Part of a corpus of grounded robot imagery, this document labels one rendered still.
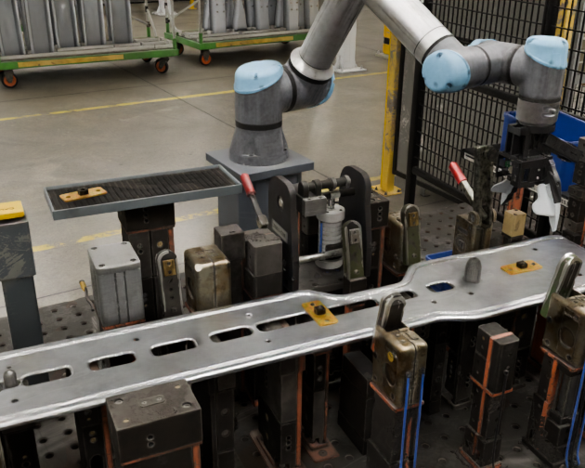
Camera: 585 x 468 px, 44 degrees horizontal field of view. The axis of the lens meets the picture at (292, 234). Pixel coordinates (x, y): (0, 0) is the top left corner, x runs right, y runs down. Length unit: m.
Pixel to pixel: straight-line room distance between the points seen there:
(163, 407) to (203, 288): 0.34
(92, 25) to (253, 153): 6.71
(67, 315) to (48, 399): 0.83
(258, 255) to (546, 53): 0.64
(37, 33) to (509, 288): 7.01
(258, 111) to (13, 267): 0.67
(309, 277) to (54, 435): 0.61
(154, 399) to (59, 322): 0.91
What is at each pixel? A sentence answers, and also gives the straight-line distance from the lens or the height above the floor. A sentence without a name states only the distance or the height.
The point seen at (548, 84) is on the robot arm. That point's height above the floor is 1.39.
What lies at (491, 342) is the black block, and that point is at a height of 0.98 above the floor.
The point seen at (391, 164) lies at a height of 0.20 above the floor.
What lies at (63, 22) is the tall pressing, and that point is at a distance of 8.32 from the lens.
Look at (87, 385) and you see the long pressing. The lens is 1.17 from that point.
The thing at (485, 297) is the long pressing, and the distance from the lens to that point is 1.42.
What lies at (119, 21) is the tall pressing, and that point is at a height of 0.54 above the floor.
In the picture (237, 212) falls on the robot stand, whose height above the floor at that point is 0.99.
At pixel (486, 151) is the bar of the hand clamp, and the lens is 1.58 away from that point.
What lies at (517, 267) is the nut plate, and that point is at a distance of 1.55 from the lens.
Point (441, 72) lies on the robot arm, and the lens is 1.31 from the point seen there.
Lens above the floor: 1.67
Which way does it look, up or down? 24 degrees down
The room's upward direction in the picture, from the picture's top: 1 degrees clockwise
